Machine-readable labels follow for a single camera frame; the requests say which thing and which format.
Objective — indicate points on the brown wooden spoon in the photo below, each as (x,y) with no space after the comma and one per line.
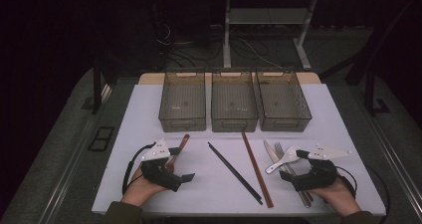
(184,141)

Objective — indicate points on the steel fork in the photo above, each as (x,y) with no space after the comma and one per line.
(279,151)

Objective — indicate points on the smoky transparent plastic bin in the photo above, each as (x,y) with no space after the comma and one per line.
(183,101)
(234,101)
(282,101)

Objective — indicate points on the person's left hand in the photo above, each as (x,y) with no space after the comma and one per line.
(139,189)

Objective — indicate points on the black chopstick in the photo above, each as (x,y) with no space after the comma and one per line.
(236,172)

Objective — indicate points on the metal floor rail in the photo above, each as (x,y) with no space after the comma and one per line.
(71,171)
(394,157)

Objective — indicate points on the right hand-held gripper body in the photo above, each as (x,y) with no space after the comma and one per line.
(318,177)

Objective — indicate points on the black rectangular floor frame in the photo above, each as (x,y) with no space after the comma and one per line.
(101,138)

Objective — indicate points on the grey metal desk frame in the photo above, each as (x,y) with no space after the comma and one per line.
(226,35)

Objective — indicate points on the black metal stand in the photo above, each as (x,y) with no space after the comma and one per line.
(370,94)
(97,91)

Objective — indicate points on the person's right hand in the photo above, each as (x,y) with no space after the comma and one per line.
(338,197)

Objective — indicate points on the white ceramic spoon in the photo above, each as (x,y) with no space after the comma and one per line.
(290,155)

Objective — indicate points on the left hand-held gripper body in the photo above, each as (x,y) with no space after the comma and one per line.
(159,176)

